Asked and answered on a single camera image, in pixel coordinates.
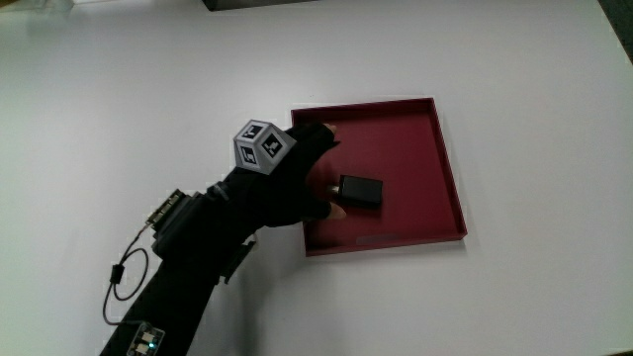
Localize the dark box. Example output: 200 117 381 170
201 0 318 13

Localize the person's left hand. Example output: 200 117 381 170
216 119 348 231

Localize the black charger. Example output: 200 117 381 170
324 174 385 211

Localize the dark red square plate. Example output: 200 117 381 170
290 97 469 258

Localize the person's left forearm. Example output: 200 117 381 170
98 183 259 356

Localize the small circuit board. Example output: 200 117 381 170
125 320 166 356

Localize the thin black cable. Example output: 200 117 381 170
101 221 155 327

